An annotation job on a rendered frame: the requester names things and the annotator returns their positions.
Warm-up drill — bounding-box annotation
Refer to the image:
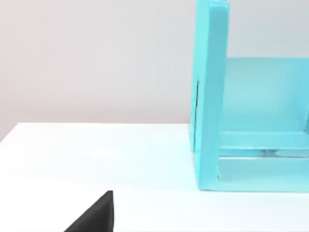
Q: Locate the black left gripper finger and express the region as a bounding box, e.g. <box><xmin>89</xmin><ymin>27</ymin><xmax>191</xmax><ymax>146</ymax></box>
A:
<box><xmin>63</xmin><ymin>190</ymin><xmax>114</xmax><ymax>232</ymax></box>

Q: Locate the light blue rack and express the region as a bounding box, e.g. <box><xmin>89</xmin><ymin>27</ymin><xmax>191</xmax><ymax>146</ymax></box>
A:
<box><xmin>189</xmin><ymin>0</ymin><xmax>309</xmax><ymax>194</ymax></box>

